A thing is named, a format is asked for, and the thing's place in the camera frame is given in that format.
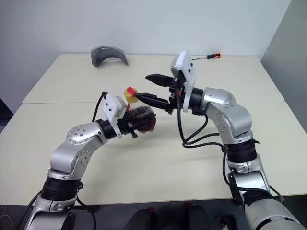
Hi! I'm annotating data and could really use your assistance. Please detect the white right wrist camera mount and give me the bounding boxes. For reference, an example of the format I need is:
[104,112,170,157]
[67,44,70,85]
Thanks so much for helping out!
[169,50,197,113]

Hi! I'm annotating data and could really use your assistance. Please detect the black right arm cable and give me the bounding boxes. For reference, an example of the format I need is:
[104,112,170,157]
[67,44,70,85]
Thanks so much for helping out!
[176,88,240,204]

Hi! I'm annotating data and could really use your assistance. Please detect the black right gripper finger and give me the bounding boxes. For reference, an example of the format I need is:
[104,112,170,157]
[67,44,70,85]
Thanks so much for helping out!
[145,73,174,88]
[136,92,172,114]

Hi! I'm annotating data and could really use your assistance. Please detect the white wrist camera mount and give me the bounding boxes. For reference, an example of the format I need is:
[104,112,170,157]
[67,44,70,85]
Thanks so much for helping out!
[169,50,197,113]
[102,93,128,139]

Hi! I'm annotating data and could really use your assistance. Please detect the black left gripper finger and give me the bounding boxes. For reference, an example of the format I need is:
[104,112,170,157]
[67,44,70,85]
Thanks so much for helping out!
[128,107,157,118]
[131,119,156,132]

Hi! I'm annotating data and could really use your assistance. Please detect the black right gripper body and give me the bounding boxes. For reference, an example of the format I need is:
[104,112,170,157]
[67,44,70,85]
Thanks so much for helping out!
[167,75,187,111]

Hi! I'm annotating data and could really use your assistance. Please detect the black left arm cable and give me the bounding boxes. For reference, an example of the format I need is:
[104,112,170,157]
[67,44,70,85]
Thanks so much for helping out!
[92,91,107,122]

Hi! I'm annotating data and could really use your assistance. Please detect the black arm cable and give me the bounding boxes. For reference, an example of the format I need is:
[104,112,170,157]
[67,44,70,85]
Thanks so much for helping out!
[176,88,240,204]
[92,91,107,122]

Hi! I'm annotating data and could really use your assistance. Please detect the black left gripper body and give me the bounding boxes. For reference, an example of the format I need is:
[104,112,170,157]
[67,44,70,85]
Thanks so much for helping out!
[117,112,139,139]

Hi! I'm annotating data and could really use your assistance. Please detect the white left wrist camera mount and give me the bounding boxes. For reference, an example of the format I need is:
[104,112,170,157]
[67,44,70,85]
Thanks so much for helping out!
[102,93,128,139]

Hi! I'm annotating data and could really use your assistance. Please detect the orange and black handled screwdriver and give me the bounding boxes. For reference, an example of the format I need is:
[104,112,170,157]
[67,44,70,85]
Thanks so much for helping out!
[191,52,221,61]

